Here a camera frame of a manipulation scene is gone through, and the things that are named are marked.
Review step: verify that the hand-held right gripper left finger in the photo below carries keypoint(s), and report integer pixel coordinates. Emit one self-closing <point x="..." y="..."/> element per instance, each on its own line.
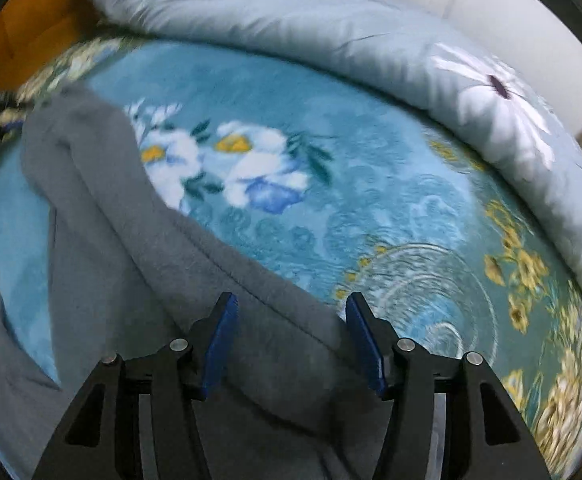
<point x="219" y="345"/>

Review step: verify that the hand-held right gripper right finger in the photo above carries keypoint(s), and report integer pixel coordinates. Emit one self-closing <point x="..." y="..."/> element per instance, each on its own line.
<point x="366" y="345"/>

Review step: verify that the blue floral blanket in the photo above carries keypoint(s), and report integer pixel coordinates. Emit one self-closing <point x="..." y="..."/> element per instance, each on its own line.
<point x="351" y="200"/>

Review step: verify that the orange wooden headboard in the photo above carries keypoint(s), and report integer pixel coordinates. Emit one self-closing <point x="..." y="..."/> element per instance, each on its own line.
<point x="31" y="25"/>

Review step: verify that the grey fleece garment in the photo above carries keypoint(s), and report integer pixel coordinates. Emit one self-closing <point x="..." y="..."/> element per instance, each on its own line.
<point x="146" y="270"/>

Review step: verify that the light blue flowered quilt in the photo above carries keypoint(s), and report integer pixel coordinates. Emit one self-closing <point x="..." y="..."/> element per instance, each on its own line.
<point x="321" y="25"/>

